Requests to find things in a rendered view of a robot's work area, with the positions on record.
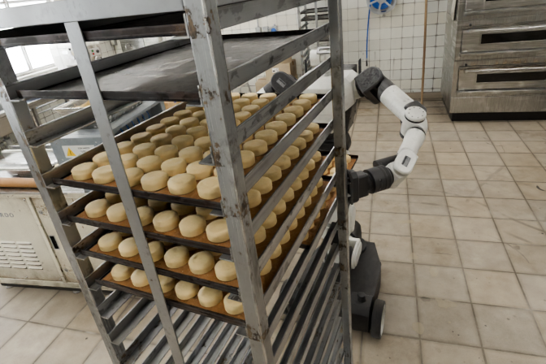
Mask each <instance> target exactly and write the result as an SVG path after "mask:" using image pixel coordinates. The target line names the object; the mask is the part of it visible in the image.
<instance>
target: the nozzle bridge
mask: <svg viewBox="0 0 546 364"><path fill-rule="evenodd" d="M165 110H166V107H165V104H164V102H153V101H143V102H142V104H140V105H139V106H137V107H135V108H134V109H132V110H130V111H129V112H128V113H126V114H124V115H122V116H121V117H119V118H118V119H116V120H114V121H113V122H111V123H110V124H111V127H112V129H113V132H114V135H115V134H118V135H119V134H120V133H122V132H121V130H120V129H122V130H123V131H124V132H125V131H127V126H126V125H128V126H129V128H132V122H133V123H134V124H135V125H137V118H138V119H139V120H140V122H141V123H142V115H144V117H145V120H147V119H149V118H152V117H154V116H155V115H158V114H160V113H162V112H164V111H165ZM146 111H148V113H149V116H148V113H147V112H146ZM101 143H102V138H101V135H100V132H99V130H98V128H91V129H80V130H77V131H75V132H73V133H71V134H68V135H66V136H64V137H61V138H59V139H58V140H56V141H52V142H50V145H51V147H52V150H53V151H54V155H55V157H56V160H57V162H58V165H60V164H62V163H65V162H66V161H68V160H69V159H71V158H74V157H75V156H77V155H79V154H82V153H84V152H85V151H87V150H90V149H92V148H93V147H95V146H97V145H100V144H101Z"/></svg>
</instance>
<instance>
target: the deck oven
mask: <svg viewBox="0 0 546 364"><path fill-rule="evenodd" d="M452 4H453V0H448V4H447V14H446V25H445V35H444V55H443V66H442V76H441V86H440V92H441V94H442V96H443V101H444V104H445V106H446V108H447V111H448V114H449V116H450V119H451V120H452V121H491V120H546V0H457V3H456V10H455V18H454V20H452V17H451V9H452Z"/></svg>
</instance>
